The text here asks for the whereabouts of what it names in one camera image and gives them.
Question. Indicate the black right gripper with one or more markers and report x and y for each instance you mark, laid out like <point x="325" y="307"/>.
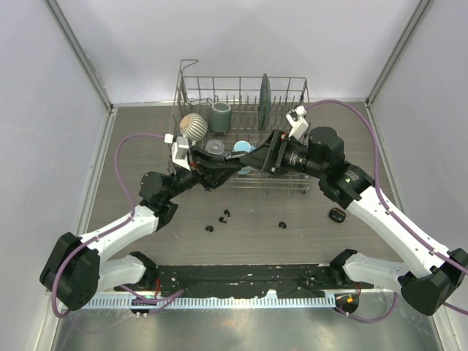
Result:
<point x="269" y="156"/>

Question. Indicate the light blue mug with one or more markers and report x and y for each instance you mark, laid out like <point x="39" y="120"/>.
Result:
<point x="243" y="146"/>

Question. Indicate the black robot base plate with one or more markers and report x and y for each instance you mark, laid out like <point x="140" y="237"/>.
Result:
<point x="248" y="281"/>

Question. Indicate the clear drinking glass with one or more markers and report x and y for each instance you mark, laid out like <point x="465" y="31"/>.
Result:
<point x="215" y="147"/>

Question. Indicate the dark teal plate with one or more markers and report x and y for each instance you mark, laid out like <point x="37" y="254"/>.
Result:
<point x="264" y="102"/>

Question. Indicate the grey ceramic cup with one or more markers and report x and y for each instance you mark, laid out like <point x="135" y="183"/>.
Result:
<point x="220" y="117"/>

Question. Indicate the white slotted cable duct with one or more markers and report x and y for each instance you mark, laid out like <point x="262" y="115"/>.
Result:
<point x="270" y="301"/>

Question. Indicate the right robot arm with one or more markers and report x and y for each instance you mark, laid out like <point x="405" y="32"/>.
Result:
<point x="428" y="273"/>

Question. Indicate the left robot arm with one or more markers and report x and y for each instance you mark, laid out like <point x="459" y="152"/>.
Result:
<point x="80" y="266"/>

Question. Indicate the grey wire dish rack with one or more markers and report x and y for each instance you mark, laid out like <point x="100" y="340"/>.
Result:
<point x="196" y="94"/>

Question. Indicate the striped beige mug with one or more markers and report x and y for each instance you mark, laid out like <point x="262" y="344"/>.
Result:
<point x="193" y="126"/>

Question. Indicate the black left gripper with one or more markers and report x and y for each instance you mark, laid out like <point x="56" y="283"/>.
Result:
<point x="213" y="170"/>

